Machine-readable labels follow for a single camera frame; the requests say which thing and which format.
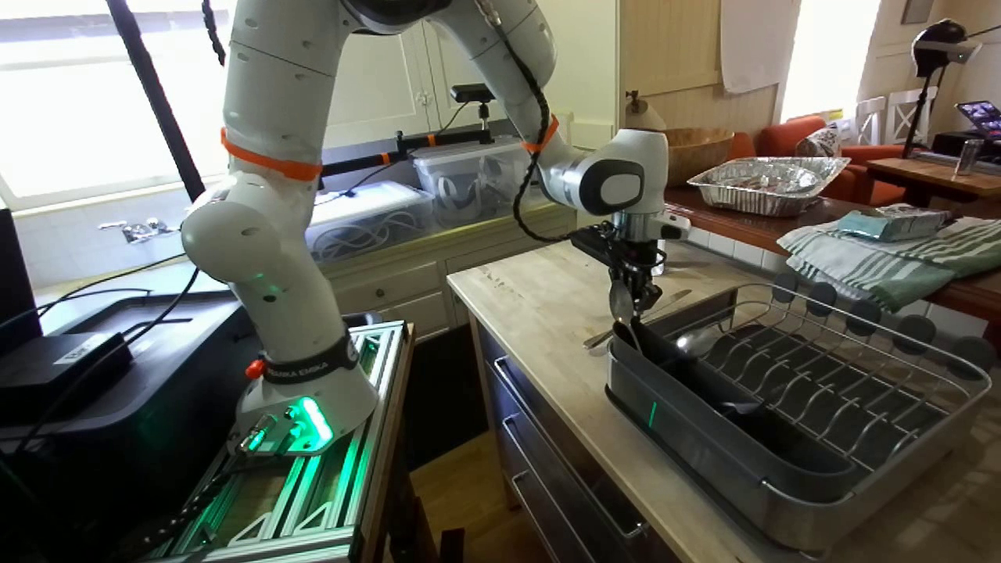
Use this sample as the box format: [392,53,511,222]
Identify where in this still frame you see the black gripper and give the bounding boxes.
[608,237,671,320]

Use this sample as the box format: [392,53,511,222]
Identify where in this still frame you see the counter drawer cabinet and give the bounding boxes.
[463,310,682,563]

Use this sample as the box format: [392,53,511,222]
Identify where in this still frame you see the metal dish drying rack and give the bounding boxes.
[600,271,999,557]

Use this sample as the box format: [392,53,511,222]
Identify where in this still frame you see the dark wooden table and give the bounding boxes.
[667,174,1001,325]

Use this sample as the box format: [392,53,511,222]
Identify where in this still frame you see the aluminium foil tray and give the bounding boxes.
[685,153,853,220]

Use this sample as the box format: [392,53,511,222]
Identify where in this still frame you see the small pump dispenser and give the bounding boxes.
[620,88,654,133]

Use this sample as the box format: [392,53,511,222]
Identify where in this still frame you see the clear plastic storage bin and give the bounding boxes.
[406,136,542,227]
[305,182,434,266]

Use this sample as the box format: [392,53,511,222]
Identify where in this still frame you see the white low cabinet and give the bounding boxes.
[309,199,581,343]

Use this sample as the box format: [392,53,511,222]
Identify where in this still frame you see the red couch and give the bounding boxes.
[729,110,910,207]

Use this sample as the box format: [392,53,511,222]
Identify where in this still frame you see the striped kitchen towels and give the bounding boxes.
[775,212,1001,311]

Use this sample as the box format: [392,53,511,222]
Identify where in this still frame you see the black webcam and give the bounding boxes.
[449,80,505,127]

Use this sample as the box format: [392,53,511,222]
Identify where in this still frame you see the teal box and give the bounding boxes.
[837,203,956,246]

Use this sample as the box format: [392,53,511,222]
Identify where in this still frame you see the black rod with orange clamps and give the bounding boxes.
[318,122,502,182]

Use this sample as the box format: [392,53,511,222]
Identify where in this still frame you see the aluminium extrusion robot stand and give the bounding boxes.
[135,317,415,563]

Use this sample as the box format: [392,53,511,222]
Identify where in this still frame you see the tablet screen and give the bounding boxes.
[956,98,1001,147]

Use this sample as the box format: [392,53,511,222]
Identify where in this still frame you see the black lamp on stand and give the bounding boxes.
[897,15,987,161]

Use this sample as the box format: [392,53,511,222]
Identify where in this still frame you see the black slanted pole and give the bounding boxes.
[105,0,211,203]

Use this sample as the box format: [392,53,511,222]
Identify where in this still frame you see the large black equipment case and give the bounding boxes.
[0,289,264,563]

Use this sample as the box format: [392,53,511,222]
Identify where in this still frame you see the small black box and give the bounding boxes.
[0,325,137,428]

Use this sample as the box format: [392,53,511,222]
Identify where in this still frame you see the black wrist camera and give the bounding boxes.
[569,222,628,266]

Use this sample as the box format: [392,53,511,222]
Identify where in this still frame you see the orange cable strap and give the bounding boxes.
[217,125,325,184]
[521,113,563,160]

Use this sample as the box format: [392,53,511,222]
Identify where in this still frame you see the white paper on wall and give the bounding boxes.
[717,0,807,101]

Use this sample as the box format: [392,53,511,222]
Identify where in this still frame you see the white wall cabinet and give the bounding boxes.
[323,19,545,151]

